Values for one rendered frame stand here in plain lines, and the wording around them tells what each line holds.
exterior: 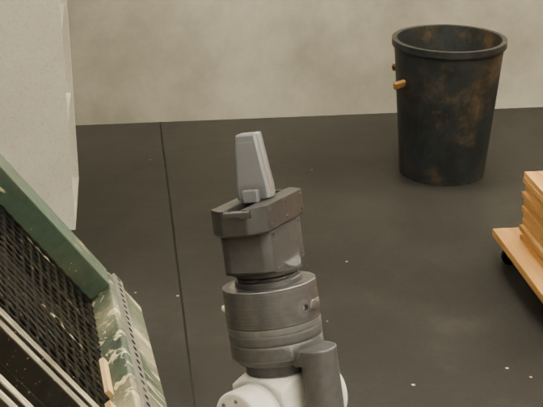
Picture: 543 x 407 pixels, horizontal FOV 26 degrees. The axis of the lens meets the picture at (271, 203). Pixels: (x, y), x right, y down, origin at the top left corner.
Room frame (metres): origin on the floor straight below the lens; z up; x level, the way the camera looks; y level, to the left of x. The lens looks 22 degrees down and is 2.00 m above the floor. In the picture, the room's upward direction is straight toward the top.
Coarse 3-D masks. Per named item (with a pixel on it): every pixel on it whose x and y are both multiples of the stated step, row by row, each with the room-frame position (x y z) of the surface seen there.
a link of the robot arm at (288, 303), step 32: (288, 192) 1.02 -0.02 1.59; (224, 224) 0.95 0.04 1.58; (256, 224) 0.95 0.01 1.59; (288, 224) 1.00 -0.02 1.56; (224, 256) 0.96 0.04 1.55; (256, 256) 0.95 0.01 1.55; (288, 256) 0.98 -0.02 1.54; (224, 288) 0.98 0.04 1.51; (256, 288) 0.96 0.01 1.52; (288, 288) 0.95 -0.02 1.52; (256, 320) 0.94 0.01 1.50; (288, 320) 0.94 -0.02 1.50; (320, 320) 0.97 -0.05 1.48
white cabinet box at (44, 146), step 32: (0, 0) 4.53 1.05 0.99; (32, 0) 4.54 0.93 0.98; (64, 0) 5.13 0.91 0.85; (0, 32) 4.52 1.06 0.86; (32, 32) 4.54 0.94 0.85; (64, 32) 5.13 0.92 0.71; (0, 64) 4.52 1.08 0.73; (32, 64) 4.54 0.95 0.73; (64, 64) 4.57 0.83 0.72; (0, 96) 4.52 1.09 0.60; (32, 96) 4.54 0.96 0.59; (64, 96) 4.55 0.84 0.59; (0, 128) 4.52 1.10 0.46; (32, 128) 4.54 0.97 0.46; (64, 128) 4.55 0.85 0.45; (32, 160) 4.54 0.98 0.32; (64, 160) 4.55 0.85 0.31; (64, 192) 4.55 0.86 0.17
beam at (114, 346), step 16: (112, 288) 2.19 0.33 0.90; (96, 304) 2.15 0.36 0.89; (112, 304) 2.11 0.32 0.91; (128, 304) 2.20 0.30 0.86; (96, 320) 2.09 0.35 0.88; (112, 320) 2.05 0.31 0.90; (112, 336) 1.99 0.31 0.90; (144, 336) 2.12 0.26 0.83; (112, 352) 1.94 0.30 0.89; (128, 352) 1.93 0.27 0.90; (144, 352) 2.02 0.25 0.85; (112, 368) 1.89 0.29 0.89; (128, 368) 1.86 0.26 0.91; (144, 368) 1.94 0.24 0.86; (112, 384) 1.84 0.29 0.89; (128, 384) 1.80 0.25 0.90; (160, 384) 1.95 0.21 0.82; (112, 400) 1.79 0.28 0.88; (128, 400) 1.76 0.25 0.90; (160, 400) 1.87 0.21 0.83
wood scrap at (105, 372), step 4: (100, 360) 1.91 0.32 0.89; (104, 360) 1.91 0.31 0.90; (100, 364) 1.89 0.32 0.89; (104, 364) 1.89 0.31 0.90; (100, 368) 1.88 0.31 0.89; (104, 368) 1.87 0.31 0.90; (108, 368) 1.89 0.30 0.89; (104, 372) 1.86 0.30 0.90; (108, 372) 1.87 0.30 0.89; (104, 376) 1.85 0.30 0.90; (108, 376) 1.85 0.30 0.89; (104, 380) 1.84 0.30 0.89; (108, 380) 1.84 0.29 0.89; (104, 384) 1.82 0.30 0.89; (108, 384) 1.82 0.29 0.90; (104, 388) 1.81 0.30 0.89; (108, 388) 1.80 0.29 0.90; (112, 388) 1.82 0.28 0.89; (108, 392) 1.80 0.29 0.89; (112, 392) 1.80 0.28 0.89; (108, 396) 1.80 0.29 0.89
